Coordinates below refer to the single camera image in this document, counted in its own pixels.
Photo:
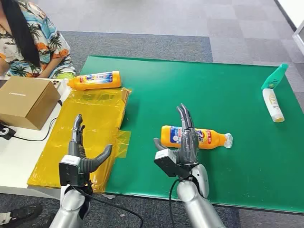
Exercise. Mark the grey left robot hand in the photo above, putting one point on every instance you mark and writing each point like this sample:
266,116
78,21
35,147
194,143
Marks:
77,150

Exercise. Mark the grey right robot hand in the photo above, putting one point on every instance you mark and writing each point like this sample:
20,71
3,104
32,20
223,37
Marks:
189,146

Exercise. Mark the orange bottle with clear cap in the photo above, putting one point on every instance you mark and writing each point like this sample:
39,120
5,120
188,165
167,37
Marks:
213,140

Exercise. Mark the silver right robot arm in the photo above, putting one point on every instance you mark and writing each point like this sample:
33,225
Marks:
197,204

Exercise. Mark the white bottle with yellow cap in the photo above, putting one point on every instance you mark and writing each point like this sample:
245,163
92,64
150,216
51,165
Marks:
273,105

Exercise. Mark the green plastic bottle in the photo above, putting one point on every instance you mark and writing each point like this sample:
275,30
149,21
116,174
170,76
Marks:
275,77

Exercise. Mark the yellow plastic-wrapped board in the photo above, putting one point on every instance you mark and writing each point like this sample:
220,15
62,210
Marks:
95,119

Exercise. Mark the green table mat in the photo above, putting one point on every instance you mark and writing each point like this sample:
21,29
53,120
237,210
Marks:
213,94

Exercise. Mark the white smartphone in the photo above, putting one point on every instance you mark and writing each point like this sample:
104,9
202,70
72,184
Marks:
56,84

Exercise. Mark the brown cardboard box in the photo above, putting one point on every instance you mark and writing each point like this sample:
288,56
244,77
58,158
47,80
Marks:
26,102

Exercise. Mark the black shoe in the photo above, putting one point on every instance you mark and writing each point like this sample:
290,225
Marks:
40,222
26,212

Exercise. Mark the black charger device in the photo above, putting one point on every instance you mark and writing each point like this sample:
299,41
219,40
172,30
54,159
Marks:
6,131

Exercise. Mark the person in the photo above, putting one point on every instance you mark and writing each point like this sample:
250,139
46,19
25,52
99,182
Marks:
47,44

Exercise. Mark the white furniture corner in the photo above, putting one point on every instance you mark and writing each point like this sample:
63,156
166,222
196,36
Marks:
299,39

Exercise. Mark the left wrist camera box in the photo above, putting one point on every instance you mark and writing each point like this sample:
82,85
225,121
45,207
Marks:
69,170

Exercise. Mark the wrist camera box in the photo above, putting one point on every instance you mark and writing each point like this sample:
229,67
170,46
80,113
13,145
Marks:
167,162
69,170

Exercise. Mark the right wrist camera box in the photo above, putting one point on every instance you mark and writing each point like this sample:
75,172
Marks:
167,162

